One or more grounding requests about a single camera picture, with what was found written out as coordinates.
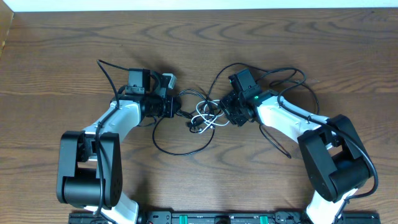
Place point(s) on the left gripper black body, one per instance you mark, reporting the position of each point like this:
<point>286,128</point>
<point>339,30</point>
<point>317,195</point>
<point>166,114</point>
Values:
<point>160,106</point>

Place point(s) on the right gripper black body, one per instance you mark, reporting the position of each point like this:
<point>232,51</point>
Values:
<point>231,106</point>

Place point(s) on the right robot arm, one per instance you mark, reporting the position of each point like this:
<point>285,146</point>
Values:
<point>338,166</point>

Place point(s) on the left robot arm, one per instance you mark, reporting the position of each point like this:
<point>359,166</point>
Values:
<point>89,168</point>

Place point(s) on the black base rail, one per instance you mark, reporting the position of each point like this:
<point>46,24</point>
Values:
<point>280,217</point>

